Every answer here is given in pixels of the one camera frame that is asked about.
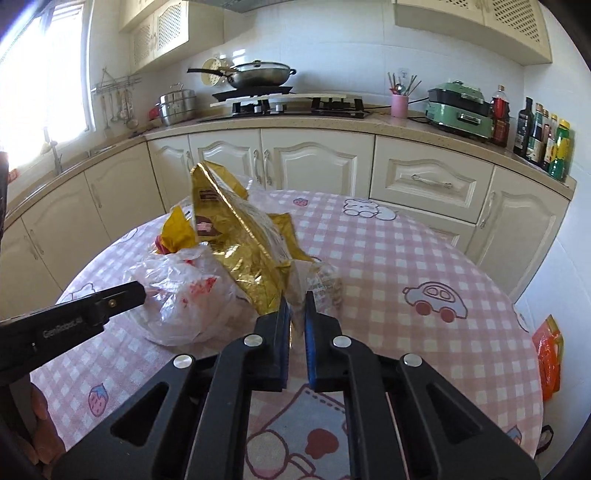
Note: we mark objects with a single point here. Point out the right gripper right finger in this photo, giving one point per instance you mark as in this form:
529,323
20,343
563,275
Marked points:
326,366

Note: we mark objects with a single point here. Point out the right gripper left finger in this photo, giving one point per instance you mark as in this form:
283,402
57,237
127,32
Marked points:
271,364

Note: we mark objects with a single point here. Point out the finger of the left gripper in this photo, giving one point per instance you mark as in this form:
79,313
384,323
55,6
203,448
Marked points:
116,300

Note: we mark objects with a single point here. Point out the white red plastic bag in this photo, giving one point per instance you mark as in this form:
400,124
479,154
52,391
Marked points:
190,297

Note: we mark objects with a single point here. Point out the gold foil snack bag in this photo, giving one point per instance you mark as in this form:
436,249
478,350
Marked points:
256,248

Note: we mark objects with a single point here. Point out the operator hand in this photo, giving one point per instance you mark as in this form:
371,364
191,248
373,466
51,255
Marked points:
46,447

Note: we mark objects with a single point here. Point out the cream lower cabinets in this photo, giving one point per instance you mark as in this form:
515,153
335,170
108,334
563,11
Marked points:
503,215

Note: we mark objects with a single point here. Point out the yellow pink candy wrapper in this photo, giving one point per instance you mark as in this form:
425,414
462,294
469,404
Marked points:
176,234

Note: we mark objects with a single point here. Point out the pink checkered tablecloth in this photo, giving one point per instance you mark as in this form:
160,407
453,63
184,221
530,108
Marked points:
405,289

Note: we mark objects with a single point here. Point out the chrome sink faucet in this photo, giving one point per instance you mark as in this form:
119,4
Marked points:
58,167

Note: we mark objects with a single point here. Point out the hanging utensil rack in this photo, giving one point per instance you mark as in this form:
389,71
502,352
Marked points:
115,101

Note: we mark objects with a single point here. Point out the steel stock pot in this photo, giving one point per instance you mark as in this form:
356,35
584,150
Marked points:
177,105

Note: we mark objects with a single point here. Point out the black gas stove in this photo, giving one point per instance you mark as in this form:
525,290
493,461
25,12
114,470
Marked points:
277,101

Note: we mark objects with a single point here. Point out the wok with lid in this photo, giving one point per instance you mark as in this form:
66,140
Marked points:
253,74

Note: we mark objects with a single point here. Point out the pink utensil cup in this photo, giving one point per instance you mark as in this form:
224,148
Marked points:
401,89

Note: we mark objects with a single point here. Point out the green electric grill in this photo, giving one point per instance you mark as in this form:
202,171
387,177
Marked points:
460,108

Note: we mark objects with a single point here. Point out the green yellow oil bottle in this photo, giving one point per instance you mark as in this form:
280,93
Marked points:
559,156

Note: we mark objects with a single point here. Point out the red label sauce bottle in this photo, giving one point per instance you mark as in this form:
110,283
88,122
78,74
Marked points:
500,113

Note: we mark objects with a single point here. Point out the dark soy sauce bottle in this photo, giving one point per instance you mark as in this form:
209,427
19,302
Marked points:
525,121

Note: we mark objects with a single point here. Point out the grey range hood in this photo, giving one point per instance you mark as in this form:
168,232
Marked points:
240,6

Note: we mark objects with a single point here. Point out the cream upper lattice cabinet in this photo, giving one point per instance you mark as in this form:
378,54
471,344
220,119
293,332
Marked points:
513,29

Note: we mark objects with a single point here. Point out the orange bag on wall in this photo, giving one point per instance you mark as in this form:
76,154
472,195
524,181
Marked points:
549,344

